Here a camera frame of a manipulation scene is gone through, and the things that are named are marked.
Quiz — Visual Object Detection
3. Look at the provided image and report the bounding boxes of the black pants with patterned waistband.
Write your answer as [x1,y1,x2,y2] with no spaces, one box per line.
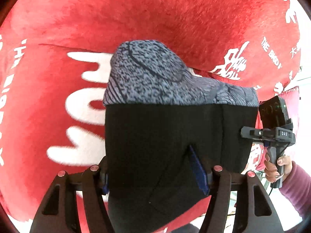
[103,41,258,232]

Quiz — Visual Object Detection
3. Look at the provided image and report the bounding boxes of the right forearm purple sleeve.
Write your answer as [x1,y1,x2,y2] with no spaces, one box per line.
[280,161,311,219]

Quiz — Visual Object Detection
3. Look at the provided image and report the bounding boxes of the right hand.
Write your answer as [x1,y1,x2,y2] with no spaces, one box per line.
[264,153,293,183]

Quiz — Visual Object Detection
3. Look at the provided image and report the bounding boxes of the red blanket with white characters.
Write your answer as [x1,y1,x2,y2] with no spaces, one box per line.
[1,0,303,232]

